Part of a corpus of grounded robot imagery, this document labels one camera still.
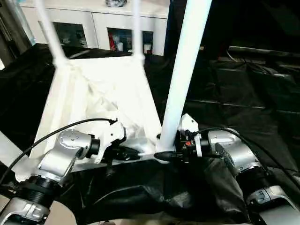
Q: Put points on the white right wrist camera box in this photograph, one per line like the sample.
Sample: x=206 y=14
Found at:
x=187 y=123

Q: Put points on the silver metal bar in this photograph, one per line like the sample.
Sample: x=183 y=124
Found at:
x=265 y=50

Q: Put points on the dark crumpled bundle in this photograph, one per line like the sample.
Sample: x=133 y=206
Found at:
x=116 y=2

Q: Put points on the large black screen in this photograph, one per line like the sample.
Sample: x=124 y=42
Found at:
x=258 y=21

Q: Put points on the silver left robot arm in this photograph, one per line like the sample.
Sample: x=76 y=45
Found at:
x=65 y=150

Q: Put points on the white plastic table top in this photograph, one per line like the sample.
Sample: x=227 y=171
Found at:
x=108 y=84

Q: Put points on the grey curtain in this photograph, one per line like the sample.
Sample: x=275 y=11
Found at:
x=11 y=23

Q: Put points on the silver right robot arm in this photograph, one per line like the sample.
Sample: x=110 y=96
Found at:
x=234 y=150

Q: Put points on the white glass-door cabinet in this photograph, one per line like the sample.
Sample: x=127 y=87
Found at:
x=84 y=14

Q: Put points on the black plastic mat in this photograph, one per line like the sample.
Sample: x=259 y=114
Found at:
x=262 y=103

